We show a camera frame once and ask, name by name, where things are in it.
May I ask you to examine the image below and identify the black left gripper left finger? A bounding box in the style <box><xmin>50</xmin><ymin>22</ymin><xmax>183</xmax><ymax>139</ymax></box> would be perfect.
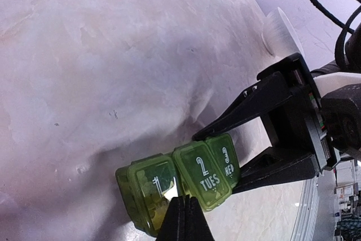
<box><xmin>156</xmin><ymin>196</ymin><xmax>186</xmax><ymax>241</ymax></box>

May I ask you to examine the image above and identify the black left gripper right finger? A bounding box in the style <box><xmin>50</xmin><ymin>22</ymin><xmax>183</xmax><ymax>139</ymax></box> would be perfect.
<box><xmin>184</xmin><ymin>196</ymin><xmax>215</xmax><ymax>241</ymax></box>

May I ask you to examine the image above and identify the green pill organizer box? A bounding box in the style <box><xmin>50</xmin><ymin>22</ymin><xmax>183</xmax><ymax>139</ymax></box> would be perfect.
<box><xmin>115</xmin><ymin>133</ymin><xmax>240</xmax><ymax>237</ymax></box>

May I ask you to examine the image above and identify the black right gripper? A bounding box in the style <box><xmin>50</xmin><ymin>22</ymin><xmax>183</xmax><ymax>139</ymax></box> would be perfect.
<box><xmin>192</xmin><ymin>53</ymin><xmax>340</xmax><ymax>194</ymax></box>

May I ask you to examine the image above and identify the right camera black cable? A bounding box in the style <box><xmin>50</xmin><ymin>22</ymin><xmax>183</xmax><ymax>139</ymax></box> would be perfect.
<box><xmin>303</xmin><ymin>0</ymin><xmax>361</xmax><ymax>69</ymax></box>

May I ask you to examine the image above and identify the white bowl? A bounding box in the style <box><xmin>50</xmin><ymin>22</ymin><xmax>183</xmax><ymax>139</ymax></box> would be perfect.
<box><xmin>261</xmin><ymin>7</ymin><xmax>304</xmax><ymax>58</ymax></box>

